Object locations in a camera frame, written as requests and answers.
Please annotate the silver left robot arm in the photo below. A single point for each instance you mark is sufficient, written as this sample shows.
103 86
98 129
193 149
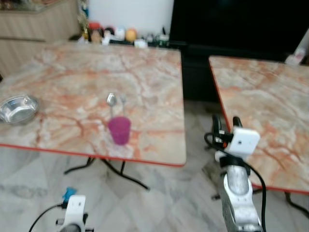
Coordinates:
73 229

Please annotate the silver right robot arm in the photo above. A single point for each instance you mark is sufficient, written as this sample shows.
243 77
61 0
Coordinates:
239 193

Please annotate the marble pattern folding table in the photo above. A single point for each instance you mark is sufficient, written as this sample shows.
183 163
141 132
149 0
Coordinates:
72 72
270 96

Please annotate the small white box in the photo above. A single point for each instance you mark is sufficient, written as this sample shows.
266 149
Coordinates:
297 57

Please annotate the purple plastic cup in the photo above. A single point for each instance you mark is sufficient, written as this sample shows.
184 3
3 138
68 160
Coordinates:
119 130

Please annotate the steel fork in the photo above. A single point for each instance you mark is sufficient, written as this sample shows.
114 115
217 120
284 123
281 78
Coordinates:
122 102

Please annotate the black television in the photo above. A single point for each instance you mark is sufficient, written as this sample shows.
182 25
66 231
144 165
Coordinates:
236 21

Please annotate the steel spoon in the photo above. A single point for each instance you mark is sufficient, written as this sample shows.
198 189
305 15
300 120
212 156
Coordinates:
111 100

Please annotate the orange round ornament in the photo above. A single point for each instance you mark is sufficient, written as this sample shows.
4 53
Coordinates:
131 35

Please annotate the small steel bowl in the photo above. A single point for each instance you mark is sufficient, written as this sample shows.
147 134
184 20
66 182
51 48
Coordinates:
18 110

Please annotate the red lid jar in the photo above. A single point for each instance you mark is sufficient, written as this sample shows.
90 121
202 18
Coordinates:
95 31

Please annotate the gold trophy with blue ball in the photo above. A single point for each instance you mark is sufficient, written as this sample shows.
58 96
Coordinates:
85 24

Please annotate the light wooden cabinet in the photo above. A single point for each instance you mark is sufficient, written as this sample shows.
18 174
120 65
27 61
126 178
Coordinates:
34 24

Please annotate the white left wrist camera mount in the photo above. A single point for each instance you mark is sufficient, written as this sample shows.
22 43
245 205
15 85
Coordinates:
75 210

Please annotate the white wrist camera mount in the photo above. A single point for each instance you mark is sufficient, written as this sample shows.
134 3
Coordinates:
244 141
75 210

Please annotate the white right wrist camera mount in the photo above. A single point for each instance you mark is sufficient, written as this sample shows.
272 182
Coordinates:
244 141

